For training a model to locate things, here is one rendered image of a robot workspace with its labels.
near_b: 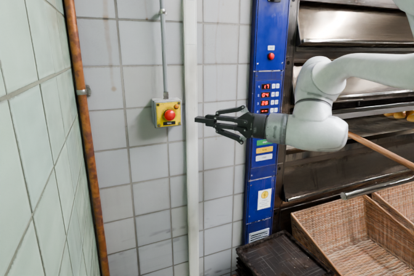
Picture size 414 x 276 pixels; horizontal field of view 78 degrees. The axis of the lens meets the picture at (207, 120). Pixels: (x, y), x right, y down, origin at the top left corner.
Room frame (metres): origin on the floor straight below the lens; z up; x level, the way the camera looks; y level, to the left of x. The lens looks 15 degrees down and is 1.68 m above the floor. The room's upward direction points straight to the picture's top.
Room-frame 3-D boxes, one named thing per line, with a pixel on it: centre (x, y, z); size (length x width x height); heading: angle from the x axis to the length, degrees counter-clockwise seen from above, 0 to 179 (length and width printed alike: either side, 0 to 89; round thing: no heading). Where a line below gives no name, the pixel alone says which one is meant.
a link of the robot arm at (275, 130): (0.72, -0.21, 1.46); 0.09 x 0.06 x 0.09; 156
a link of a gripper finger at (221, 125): (0.78, -0.08, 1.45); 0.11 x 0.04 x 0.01; 66
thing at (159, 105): (0.92, 0.15, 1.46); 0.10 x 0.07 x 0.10; 111
